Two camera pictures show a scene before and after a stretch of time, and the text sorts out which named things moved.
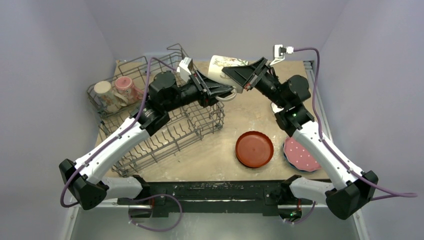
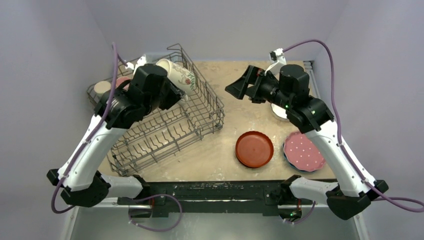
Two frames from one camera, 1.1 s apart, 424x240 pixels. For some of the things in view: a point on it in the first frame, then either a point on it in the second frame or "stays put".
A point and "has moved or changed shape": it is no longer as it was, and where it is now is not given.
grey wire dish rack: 124,86 stays put
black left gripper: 208,90 -> 175,95
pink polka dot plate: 298,157 stays put
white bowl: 275,108 stays put
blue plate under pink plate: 285,157 stays put
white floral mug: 215,71 has moved or changed shape
